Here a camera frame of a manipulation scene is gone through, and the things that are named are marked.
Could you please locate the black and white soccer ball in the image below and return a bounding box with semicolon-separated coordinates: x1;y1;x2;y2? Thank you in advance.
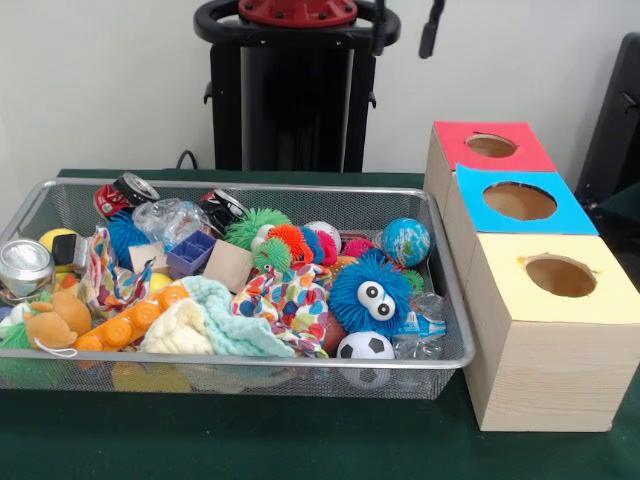
336;330;396;361

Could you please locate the large green spiky ball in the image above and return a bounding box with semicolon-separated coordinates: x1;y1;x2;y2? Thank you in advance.
0;299;37;351

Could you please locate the silver wire mesh bin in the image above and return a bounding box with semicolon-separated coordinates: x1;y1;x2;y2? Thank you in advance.
0;177;475;401

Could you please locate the blue globe ball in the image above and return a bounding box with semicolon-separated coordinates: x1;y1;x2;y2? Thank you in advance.
382;217;432;269

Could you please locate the orange plush toy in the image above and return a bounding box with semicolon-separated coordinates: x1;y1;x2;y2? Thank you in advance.
23;291;94;351

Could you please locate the cream yellow cloth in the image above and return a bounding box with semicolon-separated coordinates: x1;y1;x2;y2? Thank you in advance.
139;298;216;355

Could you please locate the mint green cloth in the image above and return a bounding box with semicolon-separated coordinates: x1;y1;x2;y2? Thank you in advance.
182;275;296;359

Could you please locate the orange building block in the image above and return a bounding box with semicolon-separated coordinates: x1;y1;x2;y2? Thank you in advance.
73;279;194;352

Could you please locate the silver metal can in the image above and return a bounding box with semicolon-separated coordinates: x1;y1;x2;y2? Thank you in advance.
0;238;56;306

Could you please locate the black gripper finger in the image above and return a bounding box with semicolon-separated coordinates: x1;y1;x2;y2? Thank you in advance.
418;0;446;60
373;0;390;57

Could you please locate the blue spiky ball with eyes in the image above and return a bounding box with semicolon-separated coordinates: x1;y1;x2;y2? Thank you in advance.
328;249;414;335

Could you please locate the black upright panel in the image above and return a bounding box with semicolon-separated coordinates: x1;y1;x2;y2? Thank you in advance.
574;32;640;201

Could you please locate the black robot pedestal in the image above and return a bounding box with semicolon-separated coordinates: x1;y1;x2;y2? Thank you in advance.
193;0;402;174

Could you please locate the wooden box with three holes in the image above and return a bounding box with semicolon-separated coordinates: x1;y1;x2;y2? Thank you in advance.
423;120;640;432

